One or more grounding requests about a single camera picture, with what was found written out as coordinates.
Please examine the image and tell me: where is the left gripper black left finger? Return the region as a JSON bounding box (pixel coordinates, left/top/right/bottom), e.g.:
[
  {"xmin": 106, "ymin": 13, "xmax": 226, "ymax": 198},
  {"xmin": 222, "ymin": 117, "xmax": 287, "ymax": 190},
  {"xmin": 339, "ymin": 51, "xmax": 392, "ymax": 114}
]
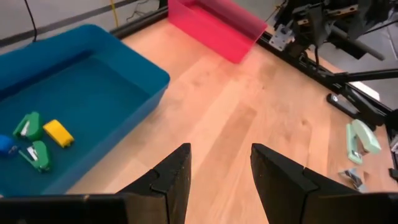
[{"xmin": 116, "ymin": 142, "xmax": 192, "ymax": 224}]

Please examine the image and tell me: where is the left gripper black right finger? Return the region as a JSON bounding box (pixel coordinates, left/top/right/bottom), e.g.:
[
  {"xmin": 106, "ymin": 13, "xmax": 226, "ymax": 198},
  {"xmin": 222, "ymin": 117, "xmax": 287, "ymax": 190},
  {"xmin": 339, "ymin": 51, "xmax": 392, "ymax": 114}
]
[{"xmin": 250, "ymin": 142, "xmax": 363, "ymax": 224}]

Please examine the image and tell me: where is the blue stapler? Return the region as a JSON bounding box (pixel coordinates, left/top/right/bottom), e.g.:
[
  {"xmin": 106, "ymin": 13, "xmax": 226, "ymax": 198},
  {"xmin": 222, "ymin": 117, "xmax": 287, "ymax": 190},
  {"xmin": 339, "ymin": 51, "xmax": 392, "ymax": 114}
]
[{"xmin": 0, "ymin": 134, "xmax": 19, "ymax": 156}]

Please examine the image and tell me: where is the pale aqua stapler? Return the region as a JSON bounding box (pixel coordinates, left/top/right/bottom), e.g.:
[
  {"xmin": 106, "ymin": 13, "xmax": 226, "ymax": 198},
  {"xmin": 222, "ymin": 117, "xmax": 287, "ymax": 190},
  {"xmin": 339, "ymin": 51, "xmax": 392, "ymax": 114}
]
[{"xmin": 346, "ymin": 119, "xmax": 382, "ymax": 165}]

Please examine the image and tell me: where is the yellow stapler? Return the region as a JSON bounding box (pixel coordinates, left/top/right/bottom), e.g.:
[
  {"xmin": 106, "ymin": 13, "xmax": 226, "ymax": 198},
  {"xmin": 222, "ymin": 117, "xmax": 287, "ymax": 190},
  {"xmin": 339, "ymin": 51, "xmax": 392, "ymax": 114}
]
[{"xmin": 42, "ymin": 119, "xmax": 75, "ymax": 149}]

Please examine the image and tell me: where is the green stapler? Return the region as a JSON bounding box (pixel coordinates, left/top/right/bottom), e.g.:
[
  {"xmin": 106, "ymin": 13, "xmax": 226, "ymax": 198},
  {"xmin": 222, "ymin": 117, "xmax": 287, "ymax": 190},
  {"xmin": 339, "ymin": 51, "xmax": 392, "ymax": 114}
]
[
  {"xmin": 12, "ymin": 111, "xmax": 44, "ymax": 141},
  {"xmin": 18, "ymin": 140, "xmax": 52, "ymax": 173}
]

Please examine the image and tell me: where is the black bar-shaped device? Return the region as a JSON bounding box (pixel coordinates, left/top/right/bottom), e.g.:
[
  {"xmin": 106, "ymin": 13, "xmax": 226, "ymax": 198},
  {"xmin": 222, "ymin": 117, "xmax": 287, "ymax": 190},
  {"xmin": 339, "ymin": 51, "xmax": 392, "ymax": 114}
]
[{"xmin": 326, "ymin": 93, "xmax": 363, "ymax": 118}]

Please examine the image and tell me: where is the blue plastic bin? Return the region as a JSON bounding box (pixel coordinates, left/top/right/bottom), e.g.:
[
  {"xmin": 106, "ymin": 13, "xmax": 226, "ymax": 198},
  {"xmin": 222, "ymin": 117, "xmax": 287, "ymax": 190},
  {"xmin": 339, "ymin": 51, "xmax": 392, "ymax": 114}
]
[{"xmin": 0, "ymin": 24, "xmax": 171, "ymax": 197}]

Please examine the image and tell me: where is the pink plastic bin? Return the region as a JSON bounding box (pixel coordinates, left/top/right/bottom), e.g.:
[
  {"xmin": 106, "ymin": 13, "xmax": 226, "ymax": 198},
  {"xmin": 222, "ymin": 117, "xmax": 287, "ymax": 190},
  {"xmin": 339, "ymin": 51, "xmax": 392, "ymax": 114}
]
[{"xmin": 167, "ymin": 0, "xmax": 268, "ymax": 65}]

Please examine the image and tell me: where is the thick yellow hanging hose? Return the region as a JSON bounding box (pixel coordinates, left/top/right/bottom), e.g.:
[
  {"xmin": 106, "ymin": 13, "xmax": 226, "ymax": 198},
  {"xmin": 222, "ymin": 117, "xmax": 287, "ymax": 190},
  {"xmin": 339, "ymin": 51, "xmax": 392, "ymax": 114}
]
[{"xmin": 109, "ymin": 0, "xmax": 121, "ymax": 29}]

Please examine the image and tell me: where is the black floor cable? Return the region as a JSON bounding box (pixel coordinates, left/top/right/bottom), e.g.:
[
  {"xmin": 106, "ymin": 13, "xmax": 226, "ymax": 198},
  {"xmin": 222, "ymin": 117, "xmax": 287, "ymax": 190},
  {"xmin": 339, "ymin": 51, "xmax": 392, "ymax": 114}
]
[{"xmin": 24, "ymin": 0, "xmax": 38, "ymax": 43}]

